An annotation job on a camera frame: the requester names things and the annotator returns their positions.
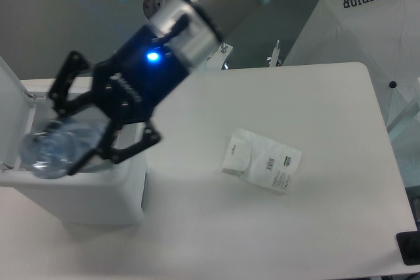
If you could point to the white Superior umbrella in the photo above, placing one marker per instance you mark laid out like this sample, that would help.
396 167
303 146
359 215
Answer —
381 34

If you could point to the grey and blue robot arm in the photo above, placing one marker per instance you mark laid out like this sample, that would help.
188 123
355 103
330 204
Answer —
193 30

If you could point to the white plastic packaging bag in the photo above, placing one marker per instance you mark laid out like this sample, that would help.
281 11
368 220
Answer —
261 161

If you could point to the black device at table edge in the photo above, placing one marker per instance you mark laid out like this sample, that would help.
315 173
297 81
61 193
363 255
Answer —
408 243

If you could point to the white trash can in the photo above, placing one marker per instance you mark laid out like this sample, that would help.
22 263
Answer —
105 194

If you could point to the white trash can lid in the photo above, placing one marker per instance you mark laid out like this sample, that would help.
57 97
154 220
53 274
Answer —
16 105

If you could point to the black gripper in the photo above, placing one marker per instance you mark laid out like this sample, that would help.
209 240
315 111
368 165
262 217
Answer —
141 73

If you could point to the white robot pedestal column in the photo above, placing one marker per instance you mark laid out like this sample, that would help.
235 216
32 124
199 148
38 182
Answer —
150 7

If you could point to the clear plastic water bottle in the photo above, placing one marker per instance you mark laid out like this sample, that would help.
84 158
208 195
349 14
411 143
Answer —
51 152

